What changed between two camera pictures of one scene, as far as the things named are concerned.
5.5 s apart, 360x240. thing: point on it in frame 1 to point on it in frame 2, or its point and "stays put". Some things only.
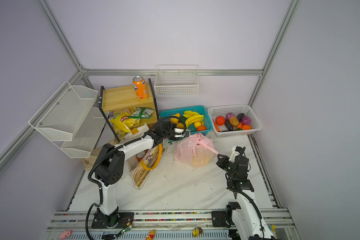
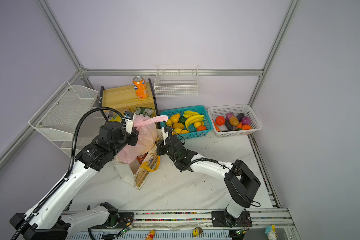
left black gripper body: [169, 133] to [127, 139]
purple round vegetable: [246, 120] stays put
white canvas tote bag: [136, 173] stays put
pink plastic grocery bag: [195, 151] to [147, 136]
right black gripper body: [228, 166] to [164, 149]
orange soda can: [140, 85] stays put
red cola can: [140, 155] stays put
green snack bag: [143, 112] stays put
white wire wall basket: [176, 80] stays put
